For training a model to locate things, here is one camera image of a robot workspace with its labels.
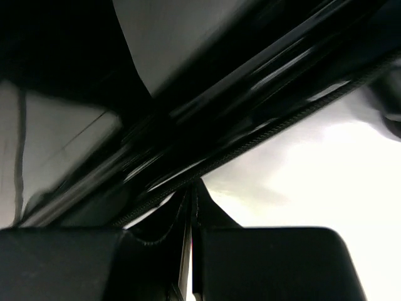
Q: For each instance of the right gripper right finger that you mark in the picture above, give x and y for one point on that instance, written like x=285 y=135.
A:
x=231 y=262

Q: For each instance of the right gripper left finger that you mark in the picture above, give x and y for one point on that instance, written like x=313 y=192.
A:
x=146 y=262

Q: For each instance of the black suitcase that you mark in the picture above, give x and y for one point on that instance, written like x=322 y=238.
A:
x=277 y=63

